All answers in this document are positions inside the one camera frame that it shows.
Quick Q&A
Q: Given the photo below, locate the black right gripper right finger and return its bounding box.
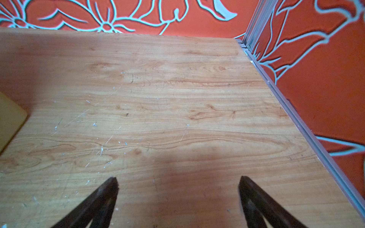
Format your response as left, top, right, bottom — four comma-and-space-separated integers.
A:
239, 176, 306, 228

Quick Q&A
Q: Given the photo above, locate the aluminium frame rail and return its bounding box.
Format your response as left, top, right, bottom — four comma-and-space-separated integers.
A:
241, 1, 365, 218

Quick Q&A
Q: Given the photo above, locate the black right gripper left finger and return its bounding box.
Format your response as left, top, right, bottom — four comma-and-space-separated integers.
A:
53, 177, 119, 228

